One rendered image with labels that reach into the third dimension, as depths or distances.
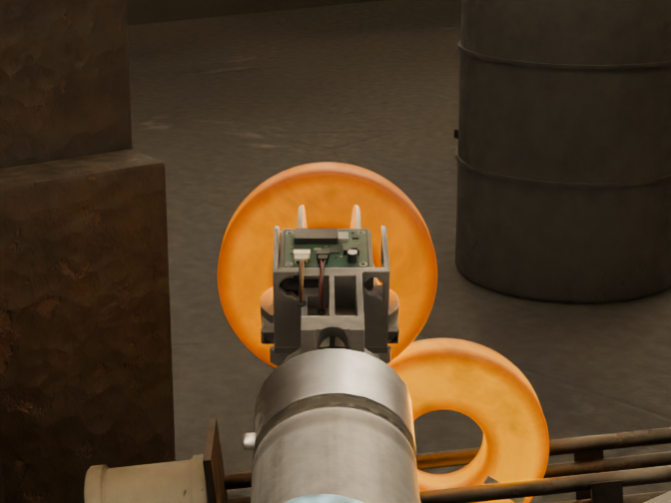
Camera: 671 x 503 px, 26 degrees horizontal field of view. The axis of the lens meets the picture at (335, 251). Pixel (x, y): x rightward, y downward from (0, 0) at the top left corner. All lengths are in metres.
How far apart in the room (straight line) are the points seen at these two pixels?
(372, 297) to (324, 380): 0.10
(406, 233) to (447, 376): 0.11
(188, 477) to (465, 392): 0.21
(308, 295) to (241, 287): 0.15
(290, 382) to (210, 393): 2.21
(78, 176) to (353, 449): 0.52
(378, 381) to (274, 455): 0.08
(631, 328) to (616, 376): 0.31
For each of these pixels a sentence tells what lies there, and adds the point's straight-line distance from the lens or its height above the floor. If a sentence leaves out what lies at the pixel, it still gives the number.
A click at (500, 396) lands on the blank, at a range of 1.05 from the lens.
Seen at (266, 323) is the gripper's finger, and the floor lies 0.84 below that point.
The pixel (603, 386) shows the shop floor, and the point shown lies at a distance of 3.08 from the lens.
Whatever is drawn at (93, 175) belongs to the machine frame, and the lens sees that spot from 1.21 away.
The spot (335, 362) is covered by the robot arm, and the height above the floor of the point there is 0.87.
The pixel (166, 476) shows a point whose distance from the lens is 1.07.
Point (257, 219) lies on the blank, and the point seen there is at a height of 0.89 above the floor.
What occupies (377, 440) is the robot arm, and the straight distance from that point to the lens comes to 0.76.
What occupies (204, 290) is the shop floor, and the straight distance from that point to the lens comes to 3.63.
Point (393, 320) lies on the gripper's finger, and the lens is 0.94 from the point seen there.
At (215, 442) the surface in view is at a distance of 1.07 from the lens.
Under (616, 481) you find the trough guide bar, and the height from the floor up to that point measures 0.70.
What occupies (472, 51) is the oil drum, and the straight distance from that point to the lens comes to 3.56.
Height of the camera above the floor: 1.16
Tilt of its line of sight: 17 degrees down
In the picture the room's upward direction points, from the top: straight up
